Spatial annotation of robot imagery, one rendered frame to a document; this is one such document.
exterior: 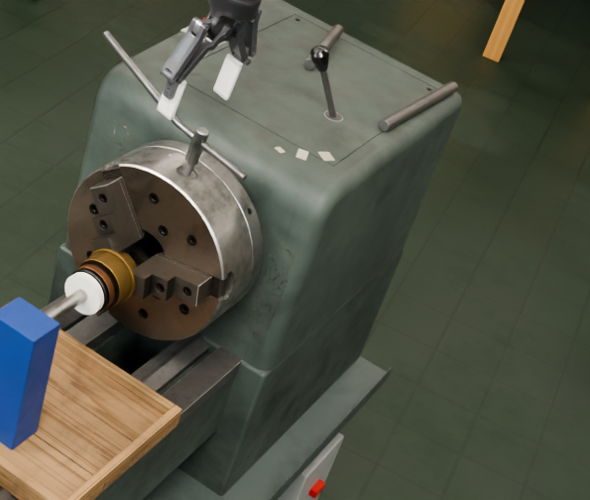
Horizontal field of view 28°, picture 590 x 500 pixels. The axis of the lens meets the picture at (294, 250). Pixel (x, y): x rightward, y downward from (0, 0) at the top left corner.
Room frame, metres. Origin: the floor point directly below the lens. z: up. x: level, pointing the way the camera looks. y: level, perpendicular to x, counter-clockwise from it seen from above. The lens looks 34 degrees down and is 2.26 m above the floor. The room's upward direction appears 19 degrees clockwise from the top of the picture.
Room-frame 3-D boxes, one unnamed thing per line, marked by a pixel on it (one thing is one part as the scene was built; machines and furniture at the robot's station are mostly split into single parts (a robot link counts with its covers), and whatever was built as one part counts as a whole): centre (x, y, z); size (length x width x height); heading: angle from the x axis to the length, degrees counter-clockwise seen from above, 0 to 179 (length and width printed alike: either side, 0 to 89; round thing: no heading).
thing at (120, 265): (1.48, 0.27, 1.08); 0.09 x 0.09 x 0.09; 70
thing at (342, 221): (2.01, 0.10, 1.06); 0.59 x 0.48 x 0.39; 160
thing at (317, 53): (1.86, 0.07, 1.38); 0.04 x 0.03 x 0.05; 160
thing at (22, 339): (1.30, 0.33, 1.00); 0.08 x 0.06 x 0.23; 70
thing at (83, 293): (1.38, 0.30, 1.08); 0.13 x 0.07 x 0.07; 160
